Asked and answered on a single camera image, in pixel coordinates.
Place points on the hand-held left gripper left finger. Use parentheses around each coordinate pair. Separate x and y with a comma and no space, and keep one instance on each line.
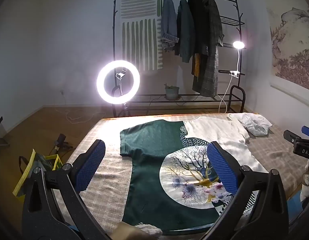
(90,166)

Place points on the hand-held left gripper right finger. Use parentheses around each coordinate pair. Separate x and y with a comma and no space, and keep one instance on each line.
(222,167)

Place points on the green white tree-print T-shirt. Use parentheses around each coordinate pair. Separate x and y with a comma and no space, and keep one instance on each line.
(149,142)

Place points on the black metal clothes rack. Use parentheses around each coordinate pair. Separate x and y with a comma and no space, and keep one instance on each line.
(232,20)

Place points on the crumpled white cloth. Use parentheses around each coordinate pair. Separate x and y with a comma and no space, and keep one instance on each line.
(257,127)

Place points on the black floor device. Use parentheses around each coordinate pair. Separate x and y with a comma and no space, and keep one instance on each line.
(61,140)

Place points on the beige checked blanket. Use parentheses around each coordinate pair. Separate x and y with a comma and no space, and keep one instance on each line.
(107,130)

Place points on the green yellow bag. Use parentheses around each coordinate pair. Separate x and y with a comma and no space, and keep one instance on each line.
(39,160)

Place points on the tan cloth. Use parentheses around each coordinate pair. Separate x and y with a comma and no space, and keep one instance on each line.
(122,233)

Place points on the fuzzy white cloth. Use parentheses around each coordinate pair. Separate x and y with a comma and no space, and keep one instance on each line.
(148,231)

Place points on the green potted plant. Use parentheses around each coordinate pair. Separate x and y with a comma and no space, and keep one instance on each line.
(172,93)

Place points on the phone clamp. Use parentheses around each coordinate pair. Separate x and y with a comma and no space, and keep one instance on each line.
(120,74)

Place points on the grey plaid coat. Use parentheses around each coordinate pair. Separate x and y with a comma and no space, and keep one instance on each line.
(212,67)

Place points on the white clip lamp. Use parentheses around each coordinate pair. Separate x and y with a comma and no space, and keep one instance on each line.
(239,44)

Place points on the yellow garment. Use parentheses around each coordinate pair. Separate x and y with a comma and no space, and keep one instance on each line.
(196,65)

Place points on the green striped white cloth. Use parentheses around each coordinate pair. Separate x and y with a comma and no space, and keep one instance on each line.
(139,42)

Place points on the dark green jacket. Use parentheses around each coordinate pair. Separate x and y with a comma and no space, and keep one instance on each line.
(185,30)

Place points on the black coat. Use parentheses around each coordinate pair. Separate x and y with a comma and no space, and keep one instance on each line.
(199,20)

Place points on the blue denim jacket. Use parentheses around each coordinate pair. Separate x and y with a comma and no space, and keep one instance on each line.
(169,20)

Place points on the landscape wall poster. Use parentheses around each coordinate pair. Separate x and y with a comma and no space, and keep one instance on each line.
(294,42)

